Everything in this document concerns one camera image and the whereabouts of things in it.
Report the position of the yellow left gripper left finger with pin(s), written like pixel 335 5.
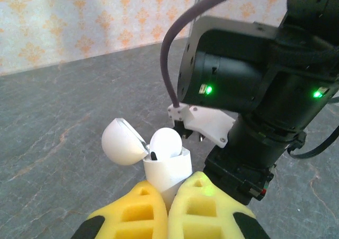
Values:
pixel 132 217

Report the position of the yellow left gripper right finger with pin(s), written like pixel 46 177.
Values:
pixel 206 212

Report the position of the white earbud charging case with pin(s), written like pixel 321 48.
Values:
pixel 169 172

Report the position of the white right camera bracket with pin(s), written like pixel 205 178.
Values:
pixel 209 125

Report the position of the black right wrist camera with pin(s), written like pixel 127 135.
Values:
pixel 182 129

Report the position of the aluminium frame post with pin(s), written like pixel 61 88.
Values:
pixel 202 0

